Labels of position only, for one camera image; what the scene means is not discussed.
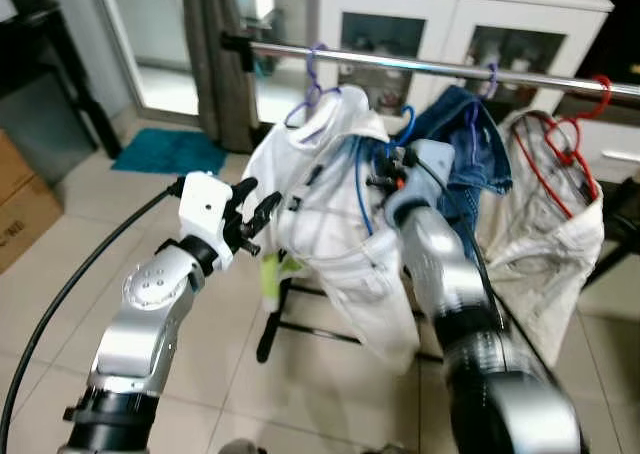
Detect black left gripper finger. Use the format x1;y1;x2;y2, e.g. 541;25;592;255
225;177;259;225
245;192;284;241

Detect blue wire hanger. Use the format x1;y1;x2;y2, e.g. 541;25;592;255
348;104;417;238

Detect light blue denim jeans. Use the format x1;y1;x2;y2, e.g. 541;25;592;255
275;139;423;375

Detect yellow green cloth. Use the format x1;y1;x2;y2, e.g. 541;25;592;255
260;254;301;313

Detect dark blue denim garment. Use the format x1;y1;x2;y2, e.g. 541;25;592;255
405;84;514;260

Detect teal floor mat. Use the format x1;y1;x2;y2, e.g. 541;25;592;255
110;127;229;177

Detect grey curtain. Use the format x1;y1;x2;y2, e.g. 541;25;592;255
180;0;259;153

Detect white glass door cabinet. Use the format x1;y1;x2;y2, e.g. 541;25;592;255
318;0;640;185

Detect cream garment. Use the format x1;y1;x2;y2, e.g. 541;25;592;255
475;109;606;365

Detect white framed glass door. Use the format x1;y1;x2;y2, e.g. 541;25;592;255
95;0;206;115

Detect brown cardboard box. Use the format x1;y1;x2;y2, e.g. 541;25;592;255
0;129;63;275

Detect dark grey cabinet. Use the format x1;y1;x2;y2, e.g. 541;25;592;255
0;4;123;180

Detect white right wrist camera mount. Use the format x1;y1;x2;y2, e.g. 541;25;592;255
385;139;456;225

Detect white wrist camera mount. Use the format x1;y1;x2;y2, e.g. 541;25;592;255
385;139;456;225
178;171;236;272

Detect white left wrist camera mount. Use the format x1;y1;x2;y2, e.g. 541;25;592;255
178;171;236;272

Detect purple wire hanger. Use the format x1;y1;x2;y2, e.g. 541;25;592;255
283;42;346;130
458;62;501;170

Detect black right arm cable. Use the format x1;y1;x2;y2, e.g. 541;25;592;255
410;159;571;395

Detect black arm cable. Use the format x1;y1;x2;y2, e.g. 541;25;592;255
410;159;571;395
0;187;186;445

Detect black clothes rack chrome rail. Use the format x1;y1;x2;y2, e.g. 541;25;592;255
220;32;640;367

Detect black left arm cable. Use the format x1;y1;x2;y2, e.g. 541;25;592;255
0;187;186;445

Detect red wire hanger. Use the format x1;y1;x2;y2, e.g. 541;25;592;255
510;74;613;220

